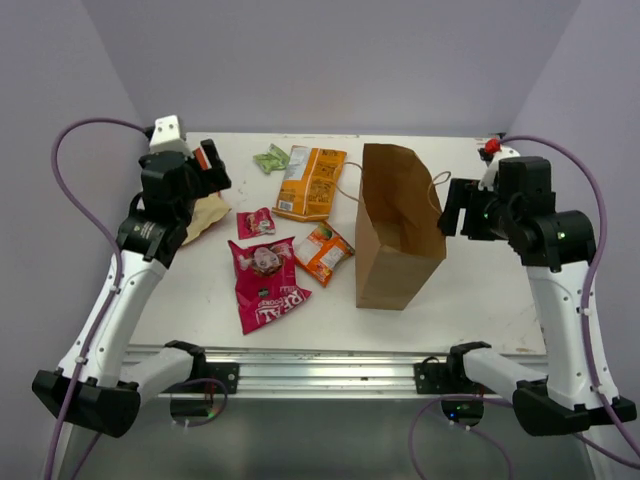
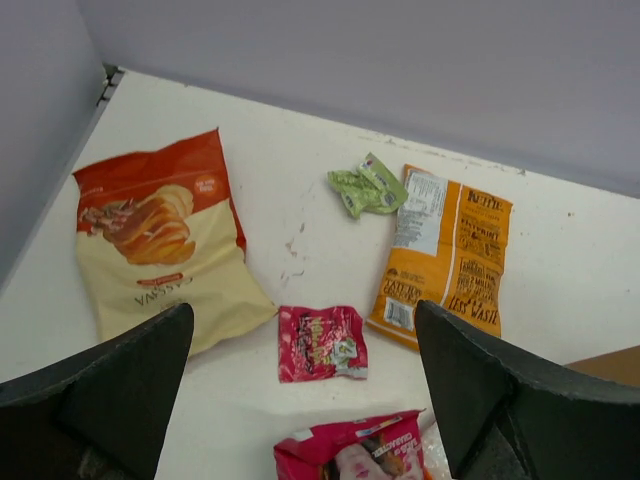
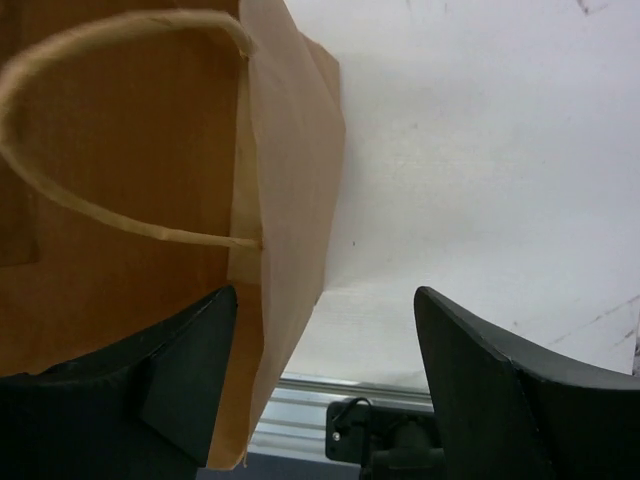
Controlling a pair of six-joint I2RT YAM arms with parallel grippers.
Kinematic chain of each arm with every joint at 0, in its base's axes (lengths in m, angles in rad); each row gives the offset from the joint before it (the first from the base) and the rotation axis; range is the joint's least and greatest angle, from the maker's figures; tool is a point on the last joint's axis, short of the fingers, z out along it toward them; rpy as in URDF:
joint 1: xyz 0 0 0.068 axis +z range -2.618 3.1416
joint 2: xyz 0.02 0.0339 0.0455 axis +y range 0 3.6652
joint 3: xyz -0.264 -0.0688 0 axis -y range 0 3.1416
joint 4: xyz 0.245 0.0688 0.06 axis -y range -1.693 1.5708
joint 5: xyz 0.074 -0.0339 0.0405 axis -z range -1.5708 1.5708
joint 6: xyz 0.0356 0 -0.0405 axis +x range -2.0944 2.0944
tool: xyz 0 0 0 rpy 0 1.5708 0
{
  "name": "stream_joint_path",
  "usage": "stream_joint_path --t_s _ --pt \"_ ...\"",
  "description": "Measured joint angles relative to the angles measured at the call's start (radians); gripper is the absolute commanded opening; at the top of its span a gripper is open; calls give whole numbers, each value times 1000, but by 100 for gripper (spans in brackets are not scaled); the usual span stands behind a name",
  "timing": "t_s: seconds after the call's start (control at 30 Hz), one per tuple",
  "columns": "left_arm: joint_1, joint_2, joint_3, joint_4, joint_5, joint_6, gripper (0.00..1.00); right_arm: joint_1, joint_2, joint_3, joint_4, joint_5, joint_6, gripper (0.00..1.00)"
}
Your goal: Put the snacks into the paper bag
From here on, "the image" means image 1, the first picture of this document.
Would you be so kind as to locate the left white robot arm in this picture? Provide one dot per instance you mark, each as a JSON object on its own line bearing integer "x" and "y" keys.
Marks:
{"x": 91, "y": 387}

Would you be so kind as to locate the small orange snack packet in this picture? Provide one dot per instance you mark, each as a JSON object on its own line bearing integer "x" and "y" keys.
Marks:
{"x": 320, "y": 253}

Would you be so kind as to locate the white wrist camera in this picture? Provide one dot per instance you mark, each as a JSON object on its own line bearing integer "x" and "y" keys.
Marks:
{"x": 491, "y": 154}
{"x": 168, "y": 135}

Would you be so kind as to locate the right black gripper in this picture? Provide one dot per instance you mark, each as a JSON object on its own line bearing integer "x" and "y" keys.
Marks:
{"x": 465, "y": 193}

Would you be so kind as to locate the brown paper bag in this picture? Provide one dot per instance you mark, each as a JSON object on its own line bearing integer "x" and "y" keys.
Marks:
{"x": 398, "y": 245}

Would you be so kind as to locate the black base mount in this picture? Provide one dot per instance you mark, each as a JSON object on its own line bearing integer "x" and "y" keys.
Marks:
{"x": 228, "y": 373}
{"x": 432, "y": 376}

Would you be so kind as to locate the red and cream chip bag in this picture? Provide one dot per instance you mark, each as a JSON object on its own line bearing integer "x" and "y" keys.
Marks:
{"x": 207, "y": 211}

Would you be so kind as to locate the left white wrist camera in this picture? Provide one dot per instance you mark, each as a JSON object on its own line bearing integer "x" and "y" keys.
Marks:
{"x": 168, "y": 135}

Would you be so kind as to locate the small pink snack packet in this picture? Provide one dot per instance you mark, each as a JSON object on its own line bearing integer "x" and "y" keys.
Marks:
{"x": 255, "y": 224}

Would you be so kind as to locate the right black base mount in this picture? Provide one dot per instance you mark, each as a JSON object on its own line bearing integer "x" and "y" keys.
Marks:
{"x": 432, "y": 376}

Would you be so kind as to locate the aluminium rail frame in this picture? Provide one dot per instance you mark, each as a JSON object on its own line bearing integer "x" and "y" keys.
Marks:
{"x": 297, "y": 374}

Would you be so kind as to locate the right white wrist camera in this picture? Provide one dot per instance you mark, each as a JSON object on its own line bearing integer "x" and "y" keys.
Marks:
{"x": 491, "y": 154}

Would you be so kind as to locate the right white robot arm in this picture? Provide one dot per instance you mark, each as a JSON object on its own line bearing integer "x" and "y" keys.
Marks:
{"x": 514, "y": 201}

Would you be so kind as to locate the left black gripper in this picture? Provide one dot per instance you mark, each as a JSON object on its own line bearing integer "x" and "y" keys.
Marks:
{"x": 213, "y": 179}

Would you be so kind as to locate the large pink cookie bag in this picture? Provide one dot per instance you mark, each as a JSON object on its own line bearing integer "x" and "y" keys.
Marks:
{"x": 266, "y": 287}

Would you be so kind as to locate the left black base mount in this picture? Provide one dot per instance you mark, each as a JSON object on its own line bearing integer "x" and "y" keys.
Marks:
{"x": 228, "y": 373}

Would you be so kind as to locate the tall orange snack bag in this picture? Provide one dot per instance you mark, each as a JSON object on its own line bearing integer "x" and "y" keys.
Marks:
{"x": 309, "y": 184}

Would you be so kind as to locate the green snack packet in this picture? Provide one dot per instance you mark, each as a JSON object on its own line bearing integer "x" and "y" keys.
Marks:
{"x": 273, "y": 159}

